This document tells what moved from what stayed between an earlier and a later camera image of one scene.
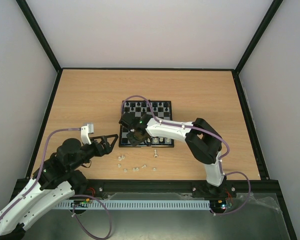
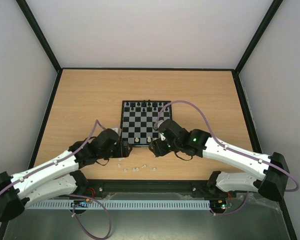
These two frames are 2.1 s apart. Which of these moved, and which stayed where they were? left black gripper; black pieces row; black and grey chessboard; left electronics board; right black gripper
Moved: left black gripper; right black gripper
Stayed: black pieces row; left electronics board; black and grey chessboard
